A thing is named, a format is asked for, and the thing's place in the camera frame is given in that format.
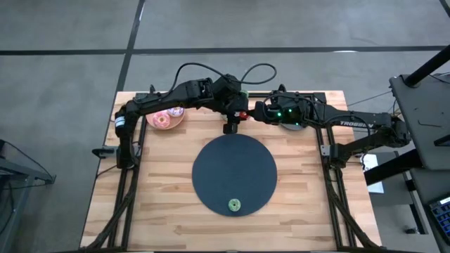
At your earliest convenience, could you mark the white paper label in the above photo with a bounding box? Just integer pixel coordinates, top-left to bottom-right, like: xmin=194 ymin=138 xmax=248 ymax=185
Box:
xmin=361 ymin=154 xmax=385 ymax=194

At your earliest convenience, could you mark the succulent in white patterned pot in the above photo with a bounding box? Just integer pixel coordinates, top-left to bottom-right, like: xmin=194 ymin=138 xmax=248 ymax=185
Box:
xmin=220 ymin=89 xmax=250 ymax=123

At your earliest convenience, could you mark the grey cart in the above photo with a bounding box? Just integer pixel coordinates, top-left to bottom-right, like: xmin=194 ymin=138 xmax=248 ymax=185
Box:
xmin=389 ymin=72 xmax=450 ymax=169

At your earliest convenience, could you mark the round dark woven placemat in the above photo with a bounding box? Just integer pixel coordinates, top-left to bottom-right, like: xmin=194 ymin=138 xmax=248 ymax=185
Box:
xmin=191 ymin=133 xmax=278 ymax=217

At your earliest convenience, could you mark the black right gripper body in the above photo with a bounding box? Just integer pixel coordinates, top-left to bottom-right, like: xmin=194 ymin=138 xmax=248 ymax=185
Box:
xmin=253 ymin=90 xmax=303 ymax=127

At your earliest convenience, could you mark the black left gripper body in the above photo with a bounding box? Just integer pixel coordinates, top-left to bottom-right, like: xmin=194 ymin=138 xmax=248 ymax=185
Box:
xmin=212 ymin=74 xmax=251 ymax=136

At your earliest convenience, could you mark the grey metal stand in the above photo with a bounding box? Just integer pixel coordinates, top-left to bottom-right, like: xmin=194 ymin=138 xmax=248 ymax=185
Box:
xmin=0 ymin=138 xmax=57 ymax=253

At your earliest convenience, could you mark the pink plate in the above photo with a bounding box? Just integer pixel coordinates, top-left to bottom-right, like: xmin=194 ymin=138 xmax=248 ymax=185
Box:
xmin=145 ymin=107 xmax=186 ymax=131

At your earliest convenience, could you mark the black side bracket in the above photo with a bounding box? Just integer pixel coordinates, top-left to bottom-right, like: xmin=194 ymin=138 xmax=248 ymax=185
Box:
xmin=91 ymin=146 xmax=117 ymax=160

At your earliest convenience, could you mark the black pole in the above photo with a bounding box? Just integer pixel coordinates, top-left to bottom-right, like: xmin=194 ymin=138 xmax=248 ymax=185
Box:
xmin=404 ymin=44 xmax=450 ymax=88

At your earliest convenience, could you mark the large pink iced donut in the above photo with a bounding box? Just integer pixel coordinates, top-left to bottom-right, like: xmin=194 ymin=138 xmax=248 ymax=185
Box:
xmin=153 ymin=110 xmax=172 ymax=129

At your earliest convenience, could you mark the black keyboard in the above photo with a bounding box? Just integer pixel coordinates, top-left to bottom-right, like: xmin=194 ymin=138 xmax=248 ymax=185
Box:
xmin=429 ymin=195 xmax=450 ymax=242

